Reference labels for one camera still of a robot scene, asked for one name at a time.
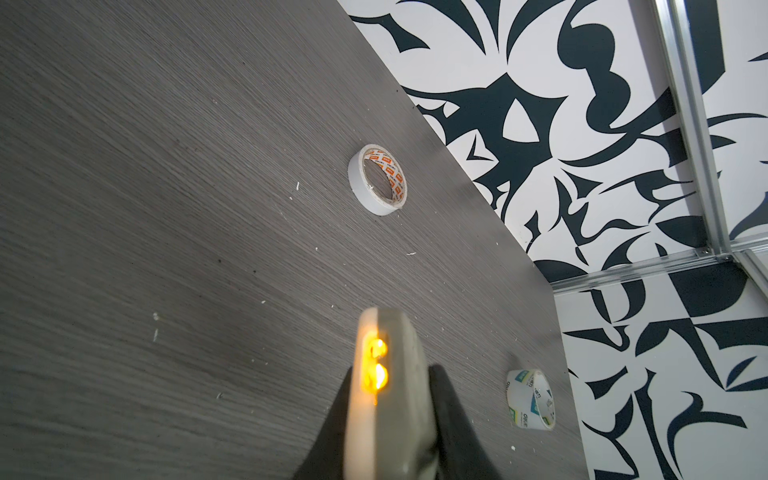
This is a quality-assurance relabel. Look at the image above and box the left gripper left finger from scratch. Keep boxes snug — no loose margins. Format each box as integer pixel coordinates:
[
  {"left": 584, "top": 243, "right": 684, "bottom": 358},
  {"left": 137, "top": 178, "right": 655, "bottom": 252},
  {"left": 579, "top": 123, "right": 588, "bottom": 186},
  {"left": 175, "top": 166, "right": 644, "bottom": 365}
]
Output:
[{"left": 293, "top": 368, "right": 352, "bottom": 480}]

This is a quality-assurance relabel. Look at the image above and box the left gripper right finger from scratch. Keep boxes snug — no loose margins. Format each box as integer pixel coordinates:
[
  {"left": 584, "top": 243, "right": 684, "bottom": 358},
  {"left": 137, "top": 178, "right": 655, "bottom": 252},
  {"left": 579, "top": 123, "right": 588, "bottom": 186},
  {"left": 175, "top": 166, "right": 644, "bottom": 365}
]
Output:
[{"left": 429, "top": 364, "right": 501, "bottom": 479}]

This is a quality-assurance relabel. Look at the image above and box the white remote control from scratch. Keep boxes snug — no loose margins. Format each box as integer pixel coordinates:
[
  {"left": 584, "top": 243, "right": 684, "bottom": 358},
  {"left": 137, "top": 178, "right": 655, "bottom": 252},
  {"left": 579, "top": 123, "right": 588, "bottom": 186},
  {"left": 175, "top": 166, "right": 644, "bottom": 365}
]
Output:
[{"left": 343, "top": 307, "right": 439, "bottom": 479}]

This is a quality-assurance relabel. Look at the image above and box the clear tape roll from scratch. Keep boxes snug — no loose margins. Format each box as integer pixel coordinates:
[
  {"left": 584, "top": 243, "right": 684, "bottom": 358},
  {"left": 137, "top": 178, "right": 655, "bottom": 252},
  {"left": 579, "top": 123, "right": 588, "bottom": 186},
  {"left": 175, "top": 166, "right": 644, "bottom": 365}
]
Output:
[{"left": 506, "top": 369, "right": 556, "bottom": 431}]

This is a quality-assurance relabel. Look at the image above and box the white masking tape roll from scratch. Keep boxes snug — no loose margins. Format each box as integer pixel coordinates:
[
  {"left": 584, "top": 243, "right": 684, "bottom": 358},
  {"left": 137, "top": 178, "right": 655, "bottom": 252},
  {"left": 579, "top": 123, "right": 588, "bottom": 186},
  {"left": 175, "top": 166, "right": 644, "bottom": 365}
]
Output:
[{"left": 347, "top": 144, "right": 408, "bottom": 216}]

